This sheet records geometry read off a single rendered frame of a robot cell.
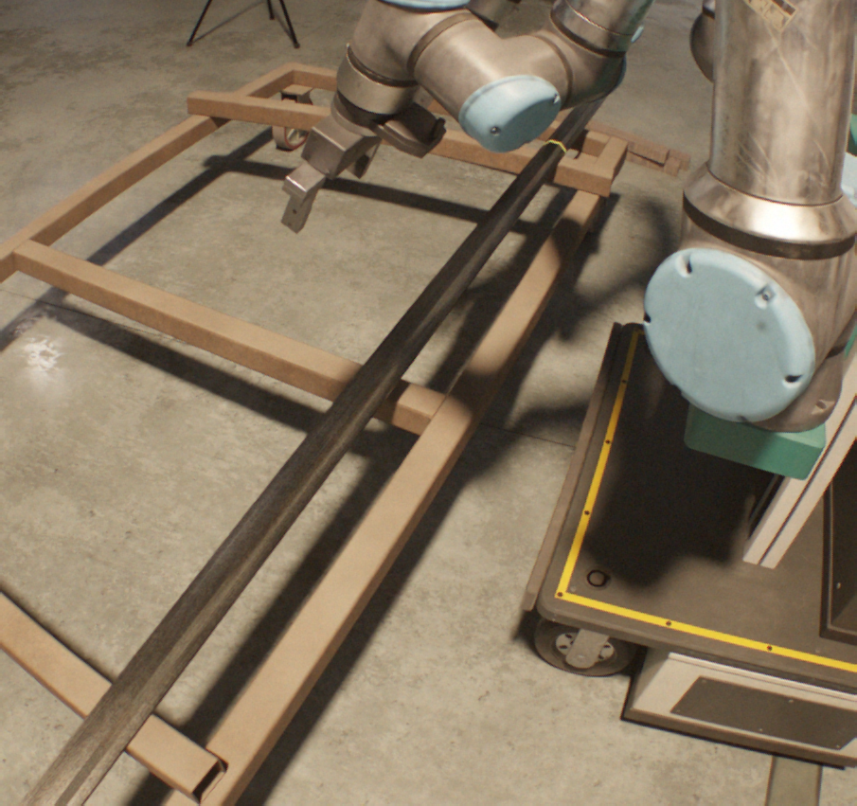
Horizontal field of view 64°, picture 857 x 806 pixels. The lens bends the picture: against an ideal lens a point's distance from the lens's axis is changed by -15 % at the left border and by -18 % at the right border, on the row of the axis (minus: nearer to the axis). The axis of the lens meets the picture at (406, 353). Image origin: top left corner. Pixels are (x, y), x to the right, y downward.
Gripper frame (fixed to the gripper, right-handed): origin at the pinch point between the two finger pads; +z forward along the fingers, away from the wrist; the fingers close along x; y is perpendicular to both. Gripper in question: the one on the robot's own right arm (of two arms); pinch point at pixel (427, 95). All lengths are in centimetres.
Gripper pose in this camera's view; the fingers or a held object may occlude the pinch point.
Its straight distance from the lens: 128.6
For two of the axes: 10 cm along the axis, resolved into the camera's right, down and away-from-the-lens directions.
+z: -4.7, 6.8, 5.6
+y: 8.6, 4.9, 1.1
